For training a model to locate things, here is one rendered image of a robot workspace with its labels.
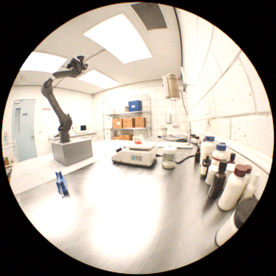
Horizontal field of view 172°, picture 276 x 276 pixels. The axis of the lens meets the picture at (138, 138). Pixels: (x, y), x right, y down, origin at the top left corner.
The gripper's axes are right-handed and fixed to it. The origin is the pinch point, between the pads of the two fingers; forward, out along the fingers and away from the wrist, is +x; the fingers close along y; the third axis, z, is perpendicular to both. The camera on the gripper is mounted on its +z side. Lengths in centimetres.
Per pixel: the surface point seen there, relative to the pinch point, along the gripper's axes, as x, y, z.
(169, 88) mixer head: -57, -57, 6
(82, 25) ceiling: 57, 8, 64
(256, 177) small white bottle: -110, 5, 1
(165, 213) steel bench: -98, 10, -17
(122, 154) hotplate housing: -74, -7, -30
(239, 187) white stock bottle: -106, 7, -4
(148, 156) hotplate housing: -83, -9, -23
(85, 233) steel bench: -91, 24, -21
